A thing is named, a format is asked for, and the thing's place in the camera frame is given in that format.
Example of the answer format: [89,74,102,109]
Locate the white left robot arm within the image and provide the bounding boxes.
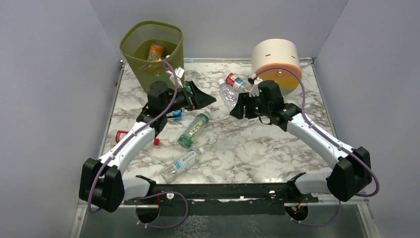
[79,81,216,214]

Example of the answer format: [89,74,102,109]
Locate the orange plastic bottle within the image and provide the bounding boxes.
[147,43,164,62]

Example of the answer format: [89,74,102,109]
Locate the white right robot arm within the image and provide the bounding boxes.
[230,80,373,201]

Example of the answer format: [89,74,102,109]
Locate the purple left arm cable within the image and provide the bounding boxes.
[86,59,190,230]

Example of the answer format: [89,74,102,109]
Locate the clear bottle red blue label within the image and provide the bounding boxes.
[109,130,161,146]

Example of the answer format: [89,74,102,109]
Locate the clear bottle dark green label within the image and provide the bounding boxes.
[183,72,200,93]

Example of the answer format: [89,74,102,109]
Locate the green tea bottle white cap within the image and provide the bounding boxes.
[177,109,211,148]

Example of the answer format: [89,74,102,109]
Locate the clear bottle blue band label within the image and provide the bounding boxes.
[166,109,183,121]

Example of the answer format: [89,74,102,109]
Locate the clear bottle light blue label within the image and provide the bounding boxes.
[160,147,204,183]

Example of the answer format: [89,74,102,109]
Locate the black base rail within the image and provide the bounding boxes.
[124,181,318,216]

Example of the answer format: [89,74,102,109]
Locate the clear bottle blue purple label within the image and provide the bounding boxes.
[218,79,239,112]

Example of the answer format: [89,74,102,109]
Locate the cream cylinder with coloured face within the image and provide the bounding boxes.
[251,39,302,96]

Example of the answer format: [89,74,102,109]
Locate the green plastic waste bin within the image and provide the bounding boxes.
[119,20,184,93]

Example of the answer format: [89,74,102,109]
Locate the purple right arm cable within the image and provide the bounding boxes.
[253,67,380,228]

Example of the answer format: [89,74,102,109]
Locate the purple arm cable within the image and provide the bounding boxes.
[253,67,380,228]
[86,59,190,230]

